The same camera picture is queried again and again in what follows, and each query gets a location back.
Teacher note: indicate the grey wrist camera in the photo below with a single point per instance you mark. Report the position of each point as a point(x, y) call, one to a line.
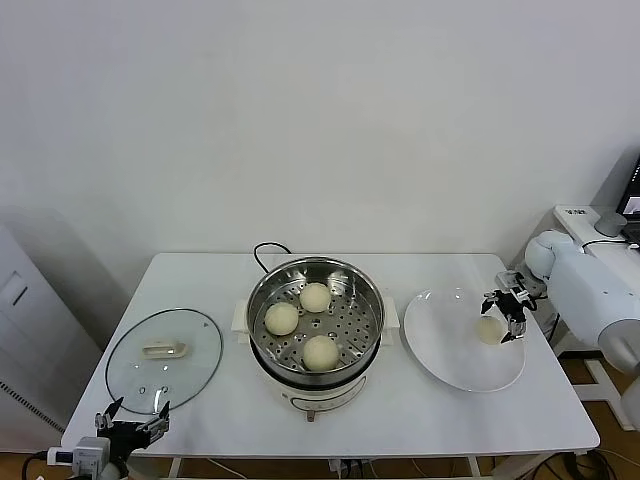
point(520, 286)
point(85, 450)

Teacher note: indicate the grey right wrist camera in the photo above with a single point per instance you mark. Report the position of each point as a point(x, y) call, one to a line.
point(520, 286)

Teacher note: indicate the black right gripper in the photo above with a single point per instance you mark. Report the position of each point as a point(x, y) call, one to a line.
point(510, 305)

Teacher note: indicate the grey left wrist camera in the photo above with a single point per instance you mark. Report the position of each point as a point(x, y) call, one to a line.
point(85, 450)

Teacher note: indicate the white power strip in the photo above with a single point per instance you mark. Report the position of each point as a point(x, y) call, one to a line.
point(345, 465)

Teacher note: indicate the white cabinet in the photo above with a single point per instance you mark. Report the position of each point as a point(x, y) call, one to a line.
point(30, 325)

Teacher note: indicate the stainless steel steamer basket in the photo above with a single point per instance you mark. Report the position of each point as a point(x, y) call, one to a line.
point(350, 320)

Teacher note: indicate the white steamed baozi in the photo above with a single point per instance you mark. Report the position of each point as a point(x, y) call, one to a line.
point(489, 332)
point(281, 318)
point(320, 353)
point(315, 298)

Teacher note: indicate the cream electric cooker base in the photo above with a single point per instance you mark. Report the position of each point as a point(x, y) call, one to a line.
point(320, 397)

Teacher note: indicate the grey rounded desk gadget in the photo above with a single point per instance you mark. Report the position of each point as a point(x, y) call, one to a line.
point(610, 222)

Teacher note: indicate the white round plate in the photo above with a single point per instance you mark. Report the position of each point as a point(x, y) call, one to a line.
point(440, 350)

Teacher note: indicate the small printed desk label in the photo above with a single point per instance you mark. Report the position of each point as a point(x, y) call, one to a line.
point(575, 212)

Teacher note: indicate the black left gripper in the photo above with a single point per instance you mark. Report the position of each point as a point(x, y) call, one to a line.
point(122, 437)

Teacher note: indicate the round glass pot lid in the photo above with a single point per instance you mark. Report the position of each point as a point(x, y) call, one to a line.
point(130, 380)

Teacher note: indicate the dark laptop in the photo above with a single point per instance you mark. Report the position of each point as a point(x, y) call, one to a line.
point(631, 195)

